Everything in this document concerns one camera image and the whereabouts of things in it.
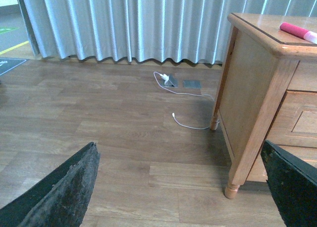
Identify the dark floor mat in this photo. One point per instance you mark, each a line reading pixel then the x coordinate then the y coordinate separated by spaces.
pixel 7 64

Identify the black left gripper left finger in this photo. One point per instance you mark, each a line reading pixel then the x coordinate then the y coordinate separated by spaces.
pixel 61 198

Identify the pink marker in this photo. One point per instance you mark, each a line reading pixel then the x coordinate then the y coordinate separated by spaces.
pixel 299 32

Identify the wooden nightstand dresser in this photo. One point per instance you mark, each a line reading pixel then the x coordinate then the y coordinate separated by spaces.
pixel 261 64

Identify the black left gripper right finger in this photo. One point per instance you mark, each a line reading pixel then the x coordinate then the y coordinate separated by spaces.
pixel 293 185

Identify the closed grey floor plate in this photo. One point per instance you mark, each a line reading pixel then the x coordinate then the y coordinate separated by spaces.
pixel 192 84

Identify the open grey floor socket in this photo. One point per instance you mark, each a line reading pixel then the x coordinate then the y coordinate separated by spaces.
pixel 172 82

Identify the grey pleated curtain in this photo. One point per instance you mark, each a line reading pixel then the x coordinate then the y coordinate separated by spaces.
pixel 196 30

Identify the white charger plug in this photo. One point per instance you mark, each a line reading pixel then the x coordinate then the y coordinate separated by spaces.
pixel 164 77

